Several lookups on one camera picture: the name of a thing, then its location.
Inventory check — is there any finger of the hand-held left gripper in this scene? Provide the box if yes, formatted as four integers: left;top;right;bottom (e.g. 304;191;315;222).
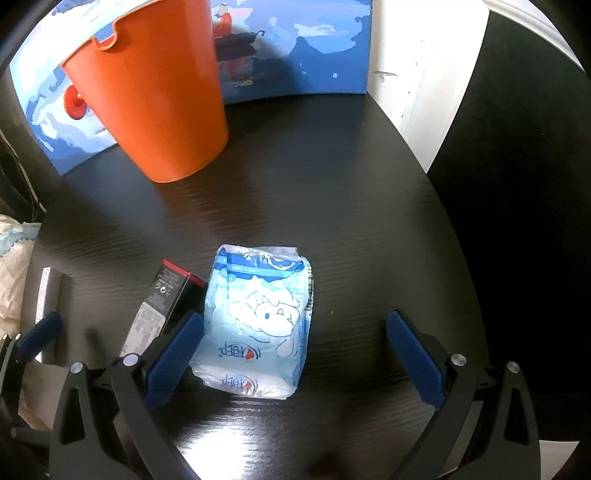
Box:
0;312;64;365

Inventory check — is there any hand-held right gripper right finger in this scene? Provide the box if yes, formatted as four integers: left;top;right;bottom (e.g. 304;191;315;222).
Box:
385;309;541;480

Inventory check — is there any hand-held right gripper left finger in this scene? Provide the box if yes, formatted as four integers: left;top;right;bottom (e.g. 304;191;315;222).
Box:
48;310;204;480

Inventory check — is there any long silver carton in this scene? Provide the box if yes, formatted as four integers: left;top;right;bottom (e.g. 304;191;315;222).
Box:
34;267;72;366

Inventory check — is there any black and red carton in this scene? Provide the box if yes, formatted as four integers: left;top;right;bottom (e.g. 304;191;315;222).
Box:
120;259;208;358

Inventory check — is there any blue white tissue packet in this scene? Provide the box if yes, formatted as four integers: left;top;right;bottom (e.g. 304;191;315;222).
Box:
189;244;315;400

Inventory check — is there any orange plastic bucket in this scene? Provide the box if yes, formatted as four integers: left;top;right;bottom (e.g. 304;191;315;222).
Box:
60;0;230;184

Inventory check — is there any blue whale canvas painting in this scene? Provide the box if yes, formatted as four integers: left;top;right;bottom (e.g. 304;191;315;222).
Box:
9;0;372;175

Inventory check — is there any black cable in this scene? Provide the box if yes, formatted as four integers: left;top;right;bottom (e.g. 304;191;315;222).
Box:
0;134;47;215

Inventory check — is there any white door frame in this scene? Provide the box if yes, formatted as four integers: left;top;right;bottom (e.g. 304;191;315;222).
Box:
367;0;583;174

